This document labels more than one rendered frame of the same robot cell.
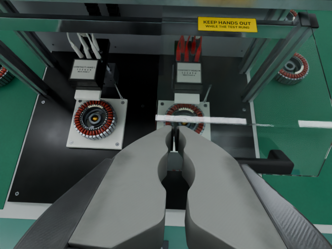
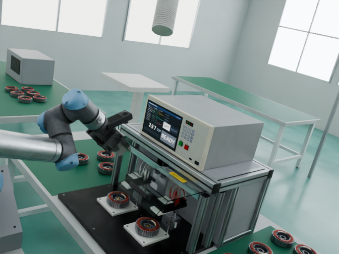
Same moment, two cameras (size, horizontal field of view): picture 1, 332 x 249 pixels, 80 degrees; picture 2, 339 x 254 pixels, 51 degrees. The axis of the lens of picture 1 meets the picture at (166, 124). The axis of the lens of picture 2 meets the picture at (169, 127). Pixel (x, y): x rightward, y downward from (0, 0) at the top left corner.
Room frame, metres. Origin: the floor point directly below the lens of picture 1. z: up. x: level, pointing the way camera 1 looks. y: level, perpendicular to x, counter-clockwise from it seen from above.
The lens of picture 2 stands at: (-0.82, -1.00, 1.74)
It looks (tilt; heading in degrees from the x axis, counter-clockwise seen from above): 18 degrees down; 43
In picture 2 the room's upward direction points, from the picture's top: 12 degrees clockwise
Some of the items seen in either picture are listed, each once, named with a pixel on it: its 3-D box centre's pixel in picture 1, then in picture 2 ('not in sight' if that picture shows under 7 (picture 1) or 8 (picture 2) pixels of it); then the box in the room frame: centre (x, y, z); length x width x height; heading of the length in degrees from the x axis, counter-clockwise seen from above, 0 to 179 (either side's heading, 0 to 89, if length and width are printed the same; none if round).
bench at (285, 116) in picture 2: not in sight; (234, 119); (3.62, 1.88, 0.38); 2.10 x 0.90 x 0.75; 88
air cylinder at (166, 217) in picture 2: not in sight; (171, 219); (0.34, -0.06, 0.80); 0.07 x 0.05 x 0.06; 88
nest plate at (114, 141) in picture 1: (98, 122); (117, 203); (0.20, 0.19, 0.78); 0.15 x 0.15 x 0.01; 88
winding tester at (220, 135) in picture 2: not in sight; (201, 127); (0.52, 0.05, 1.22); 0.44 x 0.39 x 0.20; 88
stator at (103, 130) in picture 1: (95, 119); (118, 199); (0.20, 0.19, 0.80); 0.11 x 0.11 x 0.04
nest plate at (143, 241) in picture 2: not in sight; (146, 231); (0.19, -0.05, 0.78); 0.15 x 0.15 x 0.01; 88
